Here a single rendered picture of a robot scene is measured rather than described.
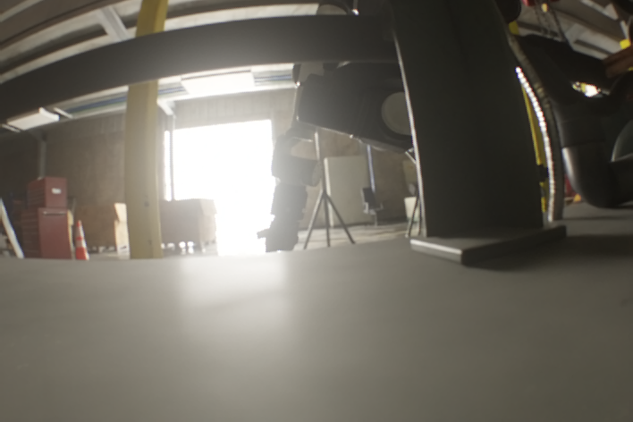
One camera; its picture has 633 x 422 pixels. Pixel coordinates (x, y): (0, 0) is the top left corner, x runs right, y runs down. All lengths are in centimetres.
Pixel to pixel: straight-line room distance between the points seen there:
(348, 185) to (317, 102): 848
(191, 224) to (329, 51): 647
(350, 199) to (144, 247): 823
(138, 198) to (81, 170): 1127
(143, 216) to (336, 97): 78
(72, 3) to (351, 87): 158
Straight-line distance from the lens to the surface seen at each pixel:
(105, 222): 756
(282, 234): 75
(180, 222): 671
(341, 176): 906
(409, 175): 1021
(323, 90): 63
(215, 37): 20
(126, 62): 21
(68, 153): 1298
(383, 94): 65
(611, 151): 117
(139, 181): 113
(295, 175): 73
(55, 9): 194
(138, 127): 117
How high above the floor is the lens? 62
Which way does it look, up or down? 5 degrees up
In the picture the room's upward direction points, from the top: 5 degrees counter-clockwise
